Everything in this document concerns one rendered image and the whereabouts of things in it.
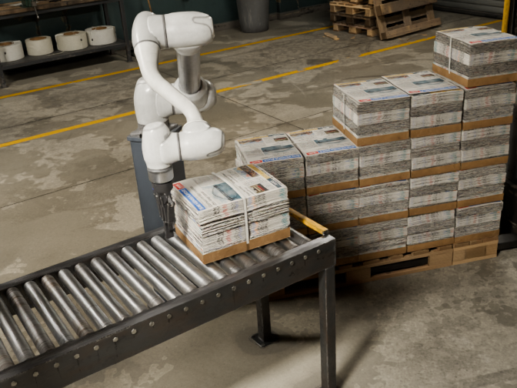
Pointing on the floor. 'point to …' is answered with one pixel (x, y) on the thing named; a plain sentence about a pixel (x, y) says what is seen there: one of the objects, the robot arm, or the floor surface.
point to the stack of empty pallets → (359, 16)
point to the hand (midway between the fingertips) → (168, 229)
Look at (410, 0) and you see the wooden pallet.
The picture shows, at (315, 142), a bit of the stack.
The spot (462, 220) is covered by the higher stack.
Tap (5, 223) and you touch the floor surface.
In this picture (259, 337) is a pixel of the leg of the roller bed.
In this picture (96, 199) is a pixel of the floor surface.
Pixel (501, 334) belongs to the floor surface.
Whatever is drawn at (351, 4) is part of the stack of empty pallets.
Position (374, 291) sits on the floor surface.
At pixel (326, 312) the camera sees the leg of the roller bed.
